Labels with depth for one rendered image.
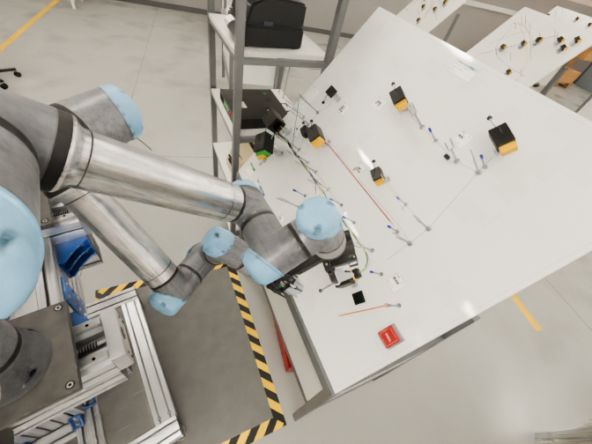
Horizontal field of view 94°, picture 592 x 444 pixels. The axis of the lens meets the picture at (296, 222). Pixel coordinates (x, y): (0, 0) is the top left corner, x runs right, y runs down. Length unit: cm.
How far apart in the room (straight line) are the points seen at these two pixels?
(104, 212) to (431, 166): 91
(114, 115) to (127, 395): 139
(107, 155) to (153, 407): 144
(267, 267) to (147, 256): 30
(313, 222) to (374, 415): 174
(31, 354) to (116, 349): 16
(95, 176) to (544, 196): 95
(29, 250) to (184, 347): 177
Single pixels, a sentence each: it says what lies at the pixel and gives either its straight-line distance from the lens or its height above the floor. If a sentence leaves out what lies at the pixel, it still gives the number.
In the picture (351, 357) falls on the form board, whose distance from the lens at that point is 104.
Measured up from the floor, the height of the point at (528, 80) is 109.
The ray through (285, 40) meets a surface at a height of 150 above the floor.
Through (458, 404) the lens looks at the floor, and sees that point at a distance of 241.
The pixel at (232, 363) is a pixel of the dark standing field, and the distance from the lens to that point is 196.
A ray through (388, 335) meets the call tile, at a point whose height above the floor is 112.
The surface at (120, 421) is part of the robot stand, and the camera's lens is 177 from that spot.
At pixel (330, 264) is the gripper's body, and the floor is 137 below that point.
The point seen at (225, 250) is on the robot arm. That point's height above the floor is 133.
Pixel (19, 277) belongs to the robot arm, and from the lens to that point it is 28.
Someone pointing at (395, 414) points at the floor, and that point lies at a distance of 215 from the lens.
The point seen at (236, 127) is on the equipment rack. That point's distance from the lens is 153.
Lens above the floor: 190
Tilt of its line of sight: 47 degrees down
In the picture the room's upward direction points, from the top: 16 degrees clockwise
